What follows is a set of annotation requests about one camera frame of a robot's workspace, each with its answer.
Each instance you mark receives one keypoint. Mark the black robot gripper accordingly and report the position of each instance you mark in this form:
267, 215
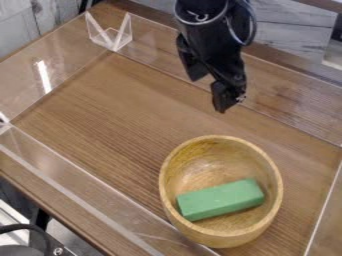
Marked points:
215, 29

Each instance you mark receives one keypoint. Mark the brown wooden bowl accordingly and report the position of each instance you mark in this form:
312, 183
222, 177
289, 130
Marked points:
209, 161

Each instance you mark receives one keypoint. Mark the green rectangular block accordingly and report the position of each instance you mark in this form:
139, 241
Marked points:
219, 200

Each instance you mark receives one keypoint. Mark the black metal table leg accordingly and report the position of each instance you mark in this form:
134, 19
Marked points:
40, 219

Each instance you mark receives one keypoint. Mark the clear acrylic corner bracket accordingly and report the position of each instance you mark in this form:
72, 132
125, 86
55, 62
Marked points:
110, 38

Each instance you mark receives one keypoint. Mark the clear acrylic front wall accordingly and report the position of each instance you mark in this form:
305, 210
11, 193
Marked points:
117, 225

